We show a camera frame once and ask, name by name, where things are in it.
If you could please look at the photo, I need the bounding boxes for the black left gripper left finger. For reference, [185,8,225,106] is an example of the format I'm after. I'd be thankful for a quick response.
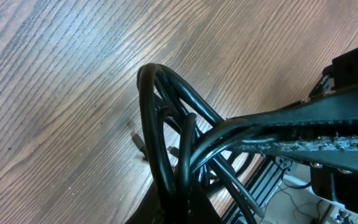
[126,182,165,224]

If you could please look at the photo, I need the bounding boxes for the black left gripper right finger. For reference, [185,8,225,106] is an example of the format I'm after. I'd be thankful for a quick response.
[185,183,223,224]

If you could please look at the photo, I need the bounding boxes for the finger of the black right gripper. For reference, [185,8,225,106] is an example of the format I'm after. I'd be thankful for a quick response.
[242,90,358,126]
[230,136,358,173]

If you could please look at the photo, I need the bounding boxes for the black cable bundle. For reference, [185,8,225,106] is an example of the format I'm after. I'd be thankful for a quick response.
[130,62,265,224]

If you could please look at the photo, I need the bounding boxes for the black aluminium frame rail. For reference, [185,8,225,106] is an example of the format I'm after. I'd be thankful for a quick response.
[222,155,291,224]

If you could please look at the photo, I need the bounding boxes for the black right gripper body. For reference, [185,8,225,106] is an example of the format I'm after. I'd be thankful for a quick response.
[310,48,358,213]

